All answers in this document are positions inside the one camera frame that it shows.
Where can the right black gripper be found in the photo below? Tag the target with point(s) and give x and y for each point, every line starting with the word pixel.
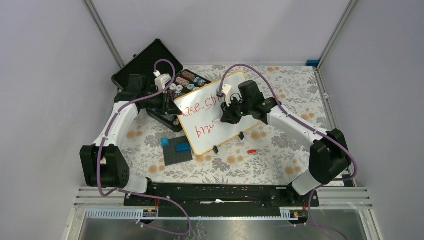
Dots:
pixel 228 115

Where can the yellow framed whiteboard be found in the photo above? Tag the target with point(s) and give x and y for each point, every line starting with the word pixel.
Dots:
pixel 199 108

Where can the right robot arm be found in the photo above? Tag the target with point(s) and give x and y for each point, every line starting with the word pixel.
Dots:
pixel 328 153

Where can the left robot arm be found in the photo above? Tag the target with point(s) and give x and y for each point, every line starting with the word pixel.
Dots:
pixel 103 163

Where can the white poker chip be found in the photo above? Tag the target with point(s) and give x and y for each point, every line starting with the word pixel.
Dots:
pixel 173 87

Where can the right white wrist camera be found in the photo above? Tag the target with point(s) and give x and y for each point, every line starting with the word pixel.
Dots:
pixel 225 91

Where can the black poker chip case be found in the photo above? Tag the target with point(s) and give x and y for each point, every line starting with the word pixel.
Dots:
pixel 149 66

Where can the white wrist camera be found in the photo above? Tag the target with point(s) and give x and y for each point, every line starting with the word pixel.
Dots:
pixel 225 91
pixel 161 80

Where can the floral table mat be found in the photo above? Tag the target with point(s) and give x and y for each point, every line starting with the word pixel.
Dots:
pixel 279 158

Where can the blue corner bracket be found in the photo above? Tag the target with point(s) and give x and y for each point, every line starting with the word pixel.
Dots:
pixel 312 63

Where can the dark blue building brick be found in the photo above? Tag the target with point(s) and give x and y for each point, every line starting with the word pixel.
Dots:
pixel 183 147

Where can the light blue building brick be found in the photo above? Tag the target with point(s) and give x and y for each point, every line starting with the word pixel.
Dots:
pixel 164 142

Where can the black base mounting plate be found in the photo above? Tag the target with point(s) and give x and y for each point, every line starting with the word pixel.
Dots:
pixel 220 200

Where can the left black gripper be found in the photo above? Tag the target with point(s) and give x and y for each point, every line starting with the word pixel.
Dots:
pixel 169 107

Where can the dark grey building baseplate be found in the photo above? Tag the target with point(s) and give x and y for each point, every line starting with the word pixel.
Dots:
pixel 171 157

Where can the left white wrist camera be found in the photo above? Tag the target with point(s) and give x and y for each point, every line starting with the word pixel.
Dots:
pixel 161 80

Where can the black whiteboard foot clip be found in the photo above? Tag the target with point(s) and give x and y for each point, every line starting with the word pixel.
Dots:
pixel 241 135

